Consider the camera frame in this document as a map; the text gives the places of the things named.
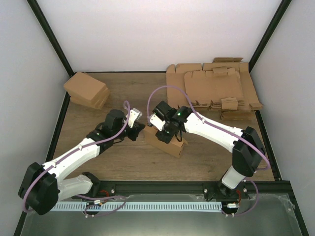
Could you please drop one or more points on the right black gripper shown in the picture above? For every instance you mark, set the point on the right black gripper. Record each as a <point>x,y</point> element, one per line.
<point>166,139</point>

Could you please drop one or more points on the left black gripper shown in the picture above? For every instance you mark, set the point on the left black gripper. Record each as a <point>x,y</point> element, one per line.
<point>138,127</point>

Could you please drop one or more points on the cardboard box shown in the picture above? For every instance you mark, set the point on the cardboard box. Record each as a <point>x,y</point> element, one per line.
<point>174,148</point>

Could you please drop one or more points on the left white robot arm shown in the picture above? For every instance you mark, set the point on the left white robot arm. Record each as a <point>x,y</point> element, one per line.
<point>45,185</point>

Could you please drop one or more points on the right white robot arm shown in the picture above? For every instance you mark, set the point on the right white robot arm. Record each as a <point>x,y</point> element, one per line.
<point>245,145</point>

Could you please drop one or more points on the stack of folded cardboard boxes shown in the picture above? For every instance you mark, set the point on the stack of folded cardboard boxes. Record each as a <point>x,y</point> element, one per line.
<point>87,91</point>

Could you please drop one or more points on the stack of flat cardboard blanks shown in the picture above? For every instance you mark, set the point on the stack of flat cardboard blanks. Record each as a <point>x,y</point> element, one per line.
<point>224,85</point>

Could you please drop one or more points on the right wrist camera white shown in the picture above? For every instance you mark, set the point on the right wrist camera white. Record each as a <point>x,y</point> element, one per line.
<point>154,120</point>

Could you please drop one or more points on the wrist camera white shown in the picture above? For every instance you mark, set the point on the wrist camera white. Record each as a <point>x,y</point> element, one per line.
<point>154,120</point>
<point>134,116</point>

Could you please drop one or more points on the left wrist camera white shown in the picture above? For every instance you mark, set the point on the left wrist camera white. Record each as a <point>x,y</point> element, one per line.
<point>134,116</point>

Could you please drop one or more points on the light blue slotted cable duct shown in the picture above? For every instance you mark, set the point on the light blue slotted cable duct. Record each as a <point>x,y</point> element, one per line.
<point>141,207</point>

